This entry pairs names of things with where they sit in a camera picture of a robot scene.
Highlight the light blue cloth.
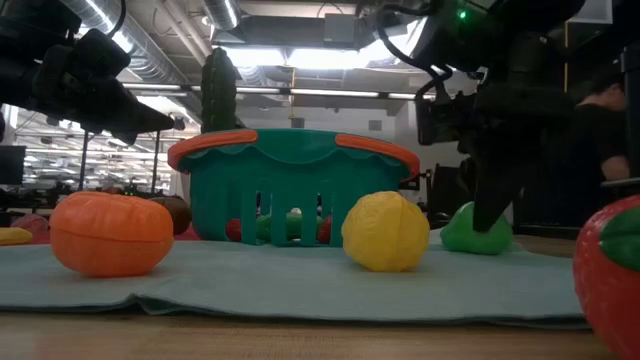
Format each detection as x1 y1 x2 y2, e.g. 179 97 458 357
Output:
0 227 591 331

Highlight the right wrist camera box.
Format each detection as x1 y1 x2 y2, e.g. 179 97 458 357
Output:
414 93 476 147

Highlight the person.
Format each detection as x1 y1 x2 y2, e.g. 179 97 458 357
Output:
564 64 632 221

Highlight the black panel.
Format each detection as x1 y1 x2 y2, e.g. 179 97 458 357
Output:
429 162 476 226

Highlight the small silver ceiling duct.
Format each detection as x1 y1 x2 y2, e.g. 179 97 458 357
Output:
202 0 241 31

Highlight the green toy pepper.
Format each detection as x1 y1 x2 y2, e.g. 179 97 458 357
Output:
439 200 515 256

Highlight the orange toy pumpkin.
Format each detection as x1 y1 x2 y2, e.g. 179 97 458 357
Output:
48 191 175 279

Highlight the brown toy kiwi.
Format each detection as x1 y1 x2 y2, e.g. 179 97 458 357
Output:
148 195 194 236

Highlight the green toy cucumber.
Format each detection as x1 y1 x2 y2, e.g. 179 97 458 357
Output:
255 212 326 245

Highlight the teal basket with orange handles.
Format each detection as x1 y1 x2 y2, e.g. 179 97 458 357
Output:
167 128 423 250

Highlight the ceiling light strip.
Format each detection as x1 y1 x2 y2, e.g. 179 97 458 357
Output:
122 82 441 101

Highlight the grey ceiling box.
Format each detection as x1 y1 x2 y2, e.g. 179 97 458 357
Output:
323 13 357 44

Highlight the yellow toy lemon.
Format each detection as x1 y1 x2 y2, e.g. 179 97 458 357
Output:
341 190 431 274

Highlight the yellow toy banana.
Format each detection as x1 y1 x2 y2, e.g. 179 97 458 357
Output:
0 227 34 247

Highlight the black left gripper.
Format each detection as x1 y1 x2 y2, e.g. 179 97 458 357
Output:
29 47 176 147

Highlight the large red toy strawberry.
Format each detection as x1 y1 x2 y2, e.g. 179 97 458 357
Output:
572 194 640 360

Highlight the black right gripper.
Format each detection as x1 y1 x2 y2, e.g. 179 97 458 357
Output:
469 74 575 234

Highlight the small red toy strawberry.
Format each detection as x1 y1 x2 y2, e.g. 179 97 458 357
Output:
225 218 244 243

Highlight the black rack frame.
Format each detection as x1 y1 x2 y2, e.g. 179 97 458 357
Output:
79 127 162 196

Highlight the black monitor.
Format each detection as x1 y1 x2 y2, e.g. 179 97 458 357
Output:
0 144 26 186

